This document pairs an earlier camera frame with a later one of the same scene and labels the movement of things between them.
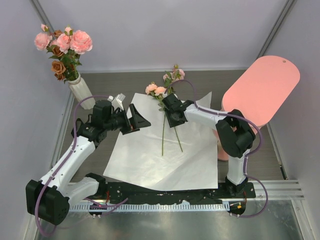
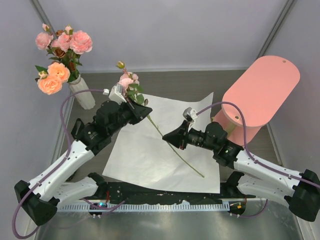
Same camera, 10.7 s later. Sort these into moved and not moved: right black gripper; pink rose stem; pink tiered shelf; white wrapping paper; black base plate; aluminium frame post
Moved: right black gripper; pink rose stem
Not moved: aluminium frame post; white wrapping paper; black base plate; pink tiered shelf
